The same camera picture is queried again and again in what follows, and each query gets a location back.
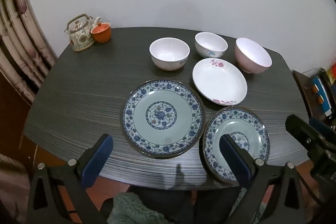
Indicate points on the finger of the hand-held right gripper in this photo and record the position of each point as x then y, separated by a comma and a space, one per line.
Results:
302, 129
323, 128

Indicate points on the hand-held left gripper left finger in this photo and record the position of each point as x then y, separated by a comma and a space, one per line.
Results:
96, 159

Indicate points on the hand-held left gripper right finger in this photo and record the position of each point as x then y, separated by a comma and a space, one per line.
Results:
233, 159

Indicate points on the small blue floral plate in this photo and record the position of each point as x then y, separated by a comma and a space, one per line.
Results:
252, 134

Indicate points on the large blue floral plate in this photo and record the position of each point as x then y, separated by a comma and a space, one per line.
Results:
160, 116

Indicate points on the white plate with pink flowers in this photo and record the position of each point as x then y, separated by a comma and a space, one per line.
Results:
219, 82

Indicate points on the pink bowl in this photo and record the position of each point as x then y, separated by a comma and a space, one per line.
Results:
252, 54

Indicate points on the white bowl with blue print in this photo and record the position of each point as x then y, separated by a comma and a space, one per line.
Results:
210, 43

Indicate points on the plain white bowl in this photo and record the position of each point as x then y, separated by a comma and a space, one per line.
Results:
169, 52

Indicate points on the blue and white box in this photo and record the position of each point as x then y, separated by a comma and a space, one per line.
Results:
321, 95

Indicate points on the dark wooden side shelf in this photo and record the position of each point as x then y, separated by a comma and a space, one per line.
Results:
304, 92

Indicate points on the green fuzzy cloth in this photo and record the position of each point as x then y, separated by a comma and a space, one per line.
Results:
131, 208

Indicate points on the red packet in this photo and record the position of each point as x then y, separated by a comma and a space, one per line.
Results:
334, 69

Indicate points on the floral ceramic teapot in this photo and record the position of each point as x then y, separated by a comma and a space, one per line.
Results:
80, 36

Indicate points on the orange lidded cup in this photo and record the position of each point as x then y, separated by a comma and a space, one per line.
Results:
101, 32

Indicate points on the patterned beige curtain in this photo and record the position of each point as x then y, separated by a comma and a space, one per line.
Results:
18, 37

